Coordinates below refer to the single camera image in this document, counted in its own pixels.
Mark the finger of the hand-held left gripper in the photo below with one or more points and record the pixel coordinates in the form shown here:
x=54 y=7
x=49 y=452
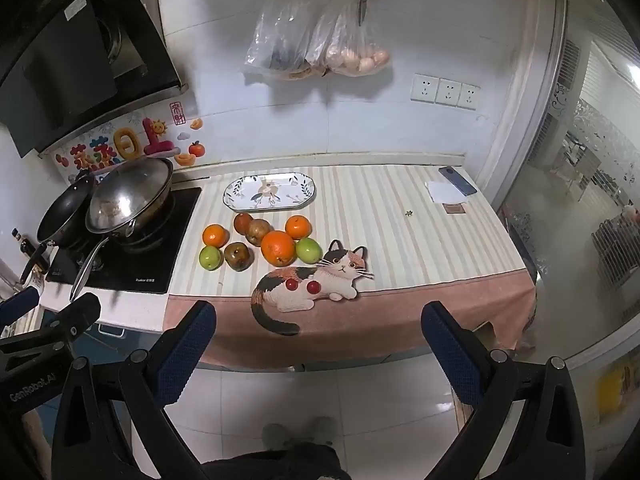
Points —
x=70 y=322
x=17 y=306

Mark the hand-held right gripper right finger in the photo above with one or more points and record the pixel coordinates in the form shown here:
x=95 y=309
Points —
x=450 y=355

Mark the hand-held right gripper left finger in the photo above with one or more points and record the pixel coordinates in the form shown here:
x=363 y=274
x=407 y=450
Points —
x=184 y=352

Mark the green apple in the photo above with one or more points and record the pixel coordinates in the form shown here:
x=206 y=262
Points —
x=210 y=258
x=308 y=250

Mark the brown apple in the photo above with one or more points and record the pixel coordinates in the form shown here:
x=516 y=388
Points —
x=242 y=221
x=257 y=232
x=237 y=256

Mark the small orange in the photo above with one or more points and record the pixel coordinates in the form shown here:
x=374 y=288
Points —
x=298 y=226
x=215 y=235

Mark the large orange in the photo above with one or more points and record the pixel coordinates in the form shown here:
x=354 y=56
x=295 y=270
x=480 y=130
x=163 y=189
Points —
x=278 y=248

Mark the glass fruit bowl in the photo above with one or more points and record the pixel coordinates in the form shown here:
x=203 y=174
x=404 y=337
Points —
x=285 y=195

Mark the dark sauce bottle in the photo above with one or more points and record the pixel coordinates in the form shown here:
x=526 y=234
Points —
x=25 y=245

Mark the black induction cooktop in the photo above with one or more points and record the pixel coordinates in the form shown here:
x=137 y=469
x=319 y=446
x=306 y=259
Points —
x=165 y=255

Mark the black frying pan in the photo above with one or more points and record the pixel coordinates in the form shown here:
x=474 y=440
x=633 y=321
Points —
x=62 y=210

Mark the steel wok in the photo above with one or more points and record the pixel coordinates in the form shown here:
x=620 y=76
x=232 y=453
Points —
x=150 y=230

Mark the striped tablecloth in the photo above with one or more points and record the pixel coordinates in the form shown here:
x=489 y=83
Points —
x=400 y=240

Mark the small brown card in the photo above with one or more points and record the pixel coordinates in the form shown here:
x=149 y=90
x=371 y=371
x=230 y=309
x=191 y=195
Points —
x=455 y=208

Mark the cat-shaped mat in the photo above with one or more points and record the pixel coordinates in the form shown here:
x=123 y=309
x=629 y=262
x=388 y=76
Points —
x=320 y=285

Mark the person's dark trousers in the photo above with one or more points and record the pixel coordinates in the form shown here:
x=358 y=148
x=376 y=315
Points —
x=280 y=465

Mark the white paper sheet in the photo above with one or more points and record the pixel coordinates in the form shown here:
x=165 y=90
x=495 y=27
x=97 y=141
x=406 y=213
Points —
x=442 y=192

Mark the dark blue phone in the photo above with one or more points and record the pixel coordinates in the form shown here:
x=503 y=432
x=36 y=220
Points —
x=457 y=180

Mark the glass sliding door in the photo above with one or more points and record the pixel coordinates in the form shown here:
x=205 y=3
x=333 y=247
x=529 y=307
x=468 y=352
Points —
x=590 y=210

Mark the black range hood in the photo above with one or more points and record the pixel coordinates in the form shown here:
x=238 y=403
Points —
x=60 y=60

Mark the clear plastic bag of eggs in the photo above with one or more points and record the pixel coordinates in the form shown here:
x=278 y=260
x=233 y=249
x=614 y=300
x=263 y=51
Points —
x=355 y=50

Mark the clear plastic bag dark contents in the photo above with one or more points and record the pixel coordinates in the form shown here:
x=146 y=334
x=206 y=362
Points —
x=280 y=40

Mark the colourful lettering wall sticker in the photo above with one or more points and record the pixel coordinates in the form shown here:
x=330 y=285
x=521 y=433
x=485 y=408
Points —
x=125 y=147

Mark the gold ingot wall sticker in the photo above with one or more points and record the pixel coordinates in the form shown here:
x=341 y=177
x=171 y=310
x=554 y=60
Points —
x=198 y=124
x=185 y=159

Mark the tangerine wall sticker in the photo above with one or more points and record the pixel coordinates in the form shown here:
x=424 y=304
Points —
x=197 y=150

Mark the white door frame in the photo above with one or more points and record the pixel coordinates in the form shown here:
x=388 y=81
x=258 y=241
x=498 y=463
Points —
x=525 y=135

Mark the red seal wall sticker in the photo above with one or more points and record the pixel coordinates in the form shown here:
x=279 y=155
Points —
x=177 y=113

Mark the white wall outlet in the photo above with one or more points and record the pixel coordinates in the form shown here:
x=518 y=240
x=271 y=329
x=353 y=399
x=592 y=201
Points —
x=425 y=88
x=470 y=96
x=449 y=92

